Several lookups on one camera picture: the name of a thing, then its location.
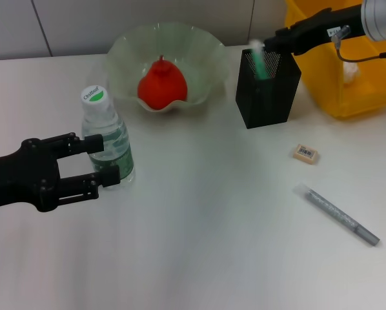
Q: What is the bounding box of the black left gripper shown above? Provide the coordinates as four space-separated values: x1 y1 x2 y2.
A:
0 131 121 213

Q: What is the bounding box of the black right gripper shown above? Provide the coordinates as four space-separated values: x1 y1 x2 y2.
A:
263 4 367 56

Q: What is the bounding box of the green pen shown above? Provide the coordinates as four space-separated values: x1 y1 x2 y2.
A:
249 40 269 81

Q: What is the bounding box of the clear green-label water bottle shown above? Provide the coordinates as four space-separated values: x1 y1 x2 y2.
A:
79 84 137 191

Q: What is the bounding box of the white paper ball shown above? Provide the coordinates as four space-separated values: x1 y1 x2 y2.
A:
342 61 361 85

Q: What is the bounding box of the red-orange toy orange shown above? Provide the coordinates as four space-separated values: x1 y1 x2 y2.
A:
137 54 189 110

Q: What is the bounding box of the beige barcode eraser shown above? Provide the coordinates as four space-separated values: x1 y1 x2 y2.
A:
291 143 320 165

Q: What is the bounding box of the grey marker pen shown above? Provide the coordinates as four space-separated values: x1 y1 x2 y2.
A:
292 183 381 247

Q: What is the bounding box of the black mesh pen holder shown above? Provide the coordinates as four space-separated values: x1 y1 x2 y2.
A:
234 43 302 130

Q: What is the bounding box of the green glass fruit plate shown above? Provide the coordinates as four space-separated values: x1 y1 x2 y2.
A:
105 21 230 114

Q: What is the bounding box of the yellow plastic bin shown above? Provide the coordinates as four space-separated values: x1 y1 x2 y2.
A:
282 0 386 122

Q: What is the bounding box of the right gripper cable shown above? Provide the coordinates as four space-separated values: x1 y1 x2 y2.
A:
330 25 386 63

